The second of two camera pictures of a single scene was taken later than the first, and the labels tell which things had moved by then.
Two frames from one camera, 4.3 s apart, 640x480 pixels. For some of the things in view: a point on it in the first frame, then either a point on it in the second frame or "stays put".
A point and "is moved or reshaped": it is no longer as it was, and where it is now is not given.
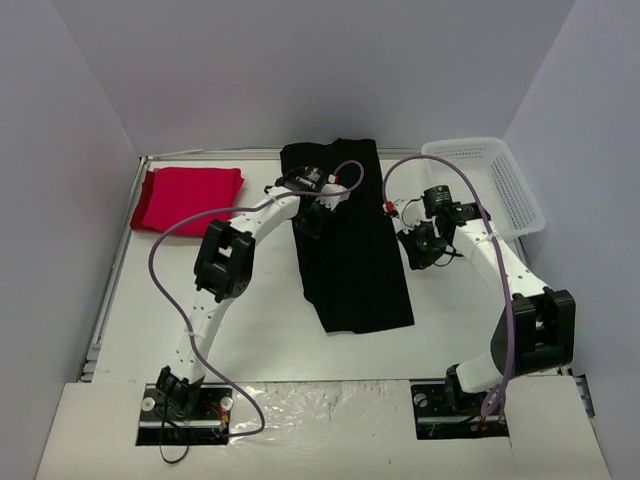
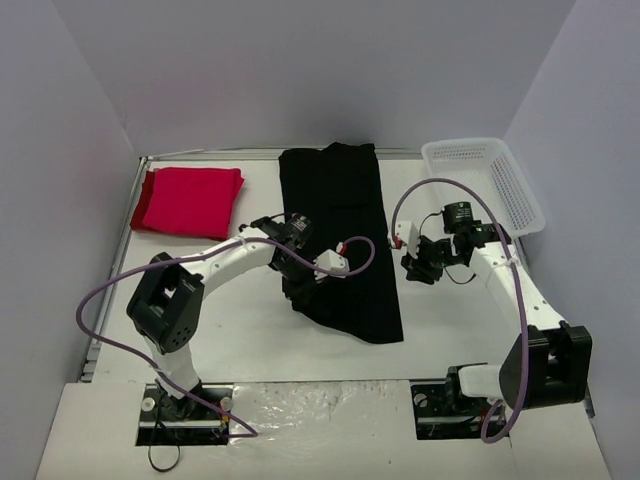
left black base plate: x=210 y=426 stays put
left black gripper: x=310 y=220 -> x=298 y=288
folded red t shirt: x=170 y=193 stays put
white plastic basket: x=490 y=167 stays put
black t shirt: x=350 y=268 is moved or reshaped
